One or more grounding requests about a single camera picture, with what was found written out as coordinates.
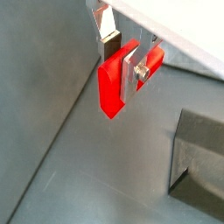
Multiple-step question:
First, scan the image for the dark grey curved holder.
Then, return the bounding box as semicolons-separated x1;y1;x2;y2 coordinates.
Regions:
168;109;224;224

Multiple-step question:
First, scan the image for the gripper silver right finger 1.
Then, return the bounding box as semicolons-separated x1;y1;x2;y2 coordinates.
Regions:
120;28;162;103

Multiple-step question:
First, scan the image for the red square-circle object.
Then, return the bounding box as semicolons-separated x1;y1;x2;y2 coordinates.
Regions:
97;38;165;119

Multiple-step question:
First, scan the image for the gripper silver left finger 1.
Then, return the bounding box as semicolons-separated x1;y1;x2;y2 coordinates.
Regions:
86;0;122;61

